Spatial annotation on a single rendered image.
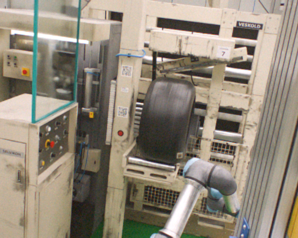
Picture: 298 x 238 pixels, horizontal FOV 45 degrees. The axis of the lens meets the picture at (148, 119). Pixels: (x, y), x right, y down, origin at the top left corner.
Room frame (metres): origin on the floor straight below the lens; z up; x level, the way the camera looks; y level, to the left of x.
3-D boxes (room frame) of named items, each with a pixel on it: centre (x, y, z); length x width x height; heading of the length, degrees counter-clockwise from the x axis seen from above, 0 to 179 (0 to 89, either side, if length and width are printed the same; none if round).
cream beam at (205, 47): (2.75, -0.26, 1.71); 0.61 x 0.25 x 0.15; 80
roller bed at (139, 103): (2.89, 0.07, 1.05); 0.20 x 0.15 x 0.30; 80
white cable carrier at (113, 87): (2.49, 0.26, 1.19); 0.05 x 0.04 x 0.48; 170
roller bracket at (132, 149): (2.51, 0.10, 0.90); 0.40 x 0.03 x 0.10; 170
